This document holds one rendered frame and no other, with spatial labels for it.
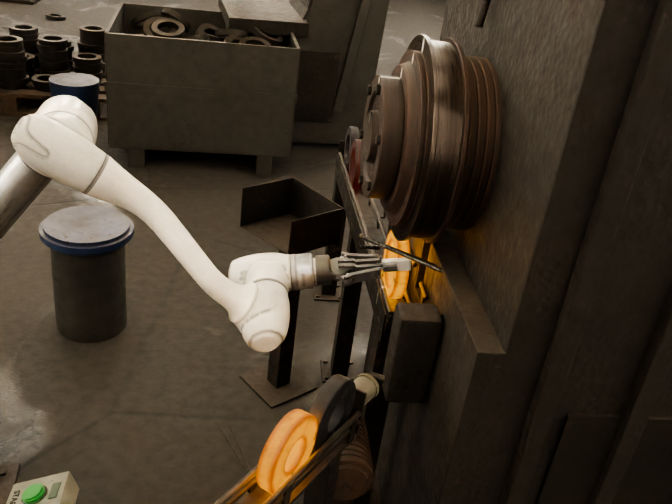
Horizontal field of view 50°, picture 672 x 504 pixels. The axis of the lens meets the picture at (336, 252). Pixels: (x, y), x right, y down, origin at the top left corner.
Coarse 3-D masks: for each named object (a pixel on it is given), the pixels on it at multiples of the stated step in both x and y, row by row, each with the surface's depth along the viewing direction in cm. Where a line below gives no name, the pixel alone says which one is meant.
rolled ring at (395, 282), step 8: (392, 240) 189; (408, 240) 184; (400, 248) 182; (408, 248) 183; (384, 256) 198; (392, 256) 196; (400, 256) 182; (384, 272) 197; (392, 272) 196; (400, 272) 182; (408, 272) 182; (384, 280) 196; (392, 280) 186; (400, 280) 183; (392, 288) 185; (400, 288) 184; (392, 296) 187; (400, 296) 187
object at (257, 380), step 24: (264, 192) 236; (288, 192) 242; (312, 192) 235; (264, 216) 240; (288, 216) 245; (312, 216) 217; (336, 216) 224; (264, 240) 226; (288, 240) 227; (312, 240) 222; (336, 240) 229; (288, 336) 247; (288, 360) 253; (264, 384) 257; (288, 384) 258; (312, 384) 260
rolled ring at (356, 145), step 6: (354, 144) 265; (360, 144) 261; (354, 150) 270; (360, 150) 259; (354, 156) 272; (360, 156) 258; (354, 162) 273; (354, 168) 261; (354, 174) 260; (354, 180) 261; (354, 186) 264; (360, 186) 264
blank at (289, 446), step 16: (288, 416) 128; (304, 416) 129; (272, 432) 125; (288, 432) 125; (304, 432) 130; (272, 448) 124; (288, 448) 126; (304, 448) 133; (272, 464) 123; (288, 464) 132; (272, 480) 124
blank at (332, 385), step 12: (324, 384) 139; (336, 384) 139; (348, 384) 142; (324, 396) 137; (336, 396) 139; (348, 396) 145; (312, 408) 137; (324, 408) 136; (336, 408) 147; (348, 408) 147; (324, 420) 137; (336, 420) 146; (324, 432) 140
